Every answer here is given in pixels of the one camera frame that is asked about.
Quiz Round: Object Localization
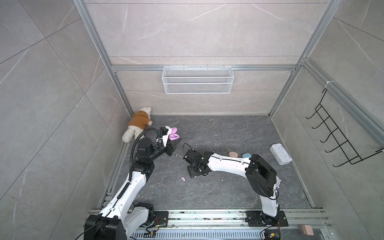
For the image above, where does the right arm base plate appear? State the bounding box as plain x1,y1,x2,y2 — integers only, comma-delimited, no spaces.
245,211,289,227

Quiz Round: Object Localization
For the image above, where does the teddy bear with brown hoodie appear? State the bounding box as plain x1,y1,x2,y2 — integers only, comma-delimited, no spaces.
122,106,153,143

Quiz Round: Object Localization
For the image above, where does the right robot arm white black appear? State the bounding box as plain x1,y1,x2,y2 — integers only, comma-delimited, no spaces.
184,150,281,220

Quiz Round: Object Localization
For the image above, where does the white power strip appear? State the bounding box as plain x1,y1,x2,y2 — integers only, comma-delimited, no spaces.
270,144,293,166

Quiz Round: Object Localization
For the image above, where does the purple earbud charging case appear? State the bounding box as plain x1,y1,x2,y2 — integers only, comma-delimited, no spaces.
169,128,180,141

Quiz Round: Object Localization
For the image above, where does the black wire hook rack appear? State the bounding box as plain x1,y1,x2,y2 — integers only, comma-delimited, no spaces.
306,88,384,168

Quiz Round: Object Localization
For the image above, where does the blue earbud charging case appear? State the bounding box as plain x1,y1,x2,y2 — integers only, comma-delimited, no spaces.
242,153,252,158

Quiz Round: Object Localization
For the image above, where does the white wire mesh basket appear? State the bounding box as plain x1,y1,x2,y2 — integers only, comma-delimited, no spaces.
162,67,235,95

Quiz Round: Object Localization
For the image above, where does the peach earbud charging case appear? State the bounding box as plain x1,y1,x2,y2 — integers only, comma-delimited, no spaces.
229,152,239,158

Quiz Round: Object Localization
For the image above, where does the pink box on rail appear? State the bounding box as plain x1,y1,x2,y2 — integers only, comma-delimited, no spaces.
299,225,315,236

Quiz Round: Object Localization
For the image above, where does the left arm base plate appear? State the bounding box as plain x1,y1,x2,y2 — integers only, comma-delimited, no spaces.
142,211,169,228

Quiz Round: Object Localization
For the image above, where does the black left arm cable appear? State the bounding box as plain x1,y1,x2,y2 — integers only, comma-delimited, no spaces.
128,127,160,182

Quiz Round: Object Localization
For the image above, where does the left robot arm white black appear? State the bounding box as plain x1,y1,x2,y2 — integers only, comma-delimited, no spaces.
84,137,181,240

